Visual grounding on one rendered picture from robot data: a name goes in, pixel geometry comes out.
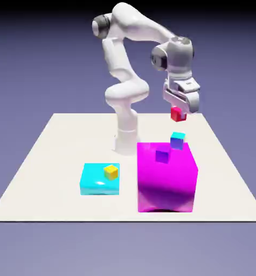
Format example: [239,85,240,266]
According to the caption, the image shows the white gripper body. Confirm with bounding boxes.
[163,83,200,114]

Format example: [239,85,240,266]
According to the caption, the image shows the small red cube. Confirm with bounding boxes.
[170,106,187,123]

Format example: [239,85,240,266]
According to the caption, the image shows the small cyan cube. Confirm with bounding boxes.
[170,132,186,150]

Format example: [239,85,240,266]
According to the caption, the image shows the small purple cube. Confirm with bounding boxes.
[155,146,171,164]

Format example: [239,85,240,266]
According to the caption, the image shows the small yellow cube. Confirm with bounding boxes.
[103,164,119,181]

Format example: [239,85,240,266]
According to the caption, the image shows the large magenta box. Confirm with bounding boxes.
[136,141,199,213]

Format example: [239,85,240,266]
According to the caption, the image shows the large cyan box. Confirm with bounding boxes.
[79,163,120,196]

